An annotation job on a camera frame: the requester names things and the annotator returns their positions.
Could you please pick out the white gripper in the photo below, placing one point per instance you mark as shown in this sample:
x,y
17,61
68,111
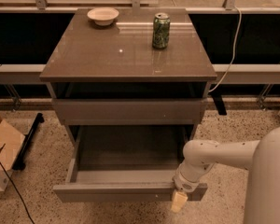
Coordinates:
x,y
184,184

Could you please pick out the grey drawer cabinet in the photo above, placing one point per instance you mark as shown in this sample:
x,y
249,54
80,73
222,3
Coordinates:
x,y
118,62

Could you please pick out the white bowl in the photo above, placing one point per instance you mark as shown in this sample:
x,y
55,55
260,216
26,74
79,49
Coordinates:
x,y
103,16

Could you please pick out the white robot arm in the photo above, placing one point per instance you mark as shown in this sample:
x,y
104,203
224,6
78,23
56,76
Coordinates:
x,y
261,158

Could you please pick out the black bar stand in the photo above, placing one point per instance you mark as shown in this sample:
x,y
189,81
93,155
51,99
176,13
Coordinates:
x,y
19,161

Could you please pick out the cardboard box left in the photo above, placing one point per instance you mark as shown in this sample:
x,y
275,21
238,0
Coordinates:
x,y
10,145

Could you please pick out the grey top drawer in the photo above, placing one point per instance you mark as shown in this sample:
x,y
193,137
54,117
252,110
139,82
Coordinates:
x,y
129,112

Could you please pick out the green soda can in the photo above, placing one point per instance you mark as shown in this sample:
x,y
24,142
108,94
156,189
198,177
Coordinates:
x,y
161,29

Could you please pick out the grey drawer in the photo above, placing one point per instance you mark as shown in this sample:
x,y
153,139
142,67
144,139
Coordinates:
x,y
123,163
129,112

